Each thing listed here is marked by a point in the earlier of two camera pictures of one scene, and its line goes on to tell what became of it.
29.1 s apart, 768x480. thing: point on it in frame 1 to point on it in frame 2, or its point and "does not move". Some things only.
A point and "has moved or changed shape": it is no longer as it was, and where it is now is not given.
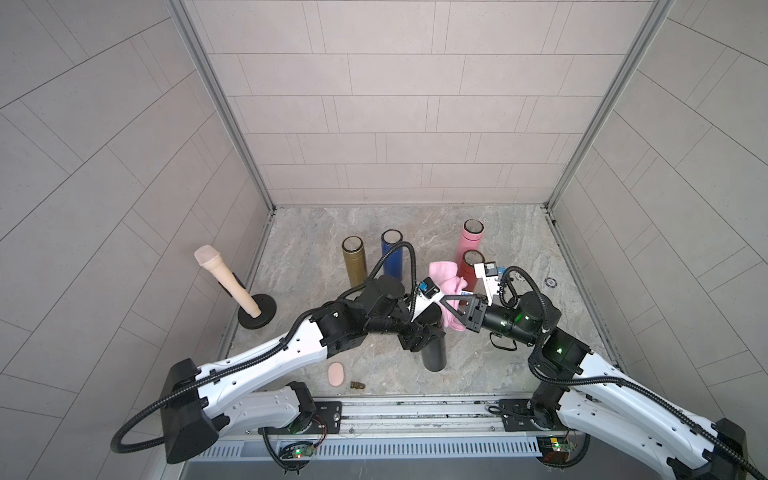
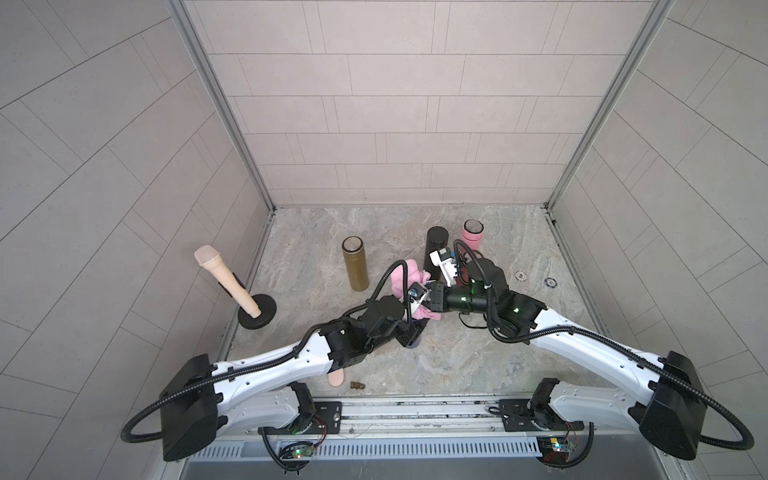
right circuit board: (555, 449) does not move
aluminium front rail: (401, 417) does not move
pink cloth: (446, 277) to (414, 276)
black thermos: (434, 355) to (437, 238)
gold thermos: (355, 260) does not move
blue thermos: (393, 264) has moved or changed shape
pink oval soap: (336, 374) does not move
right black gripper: (477, 315) to (440, 297)
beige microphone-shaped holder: (256, 311) does not move
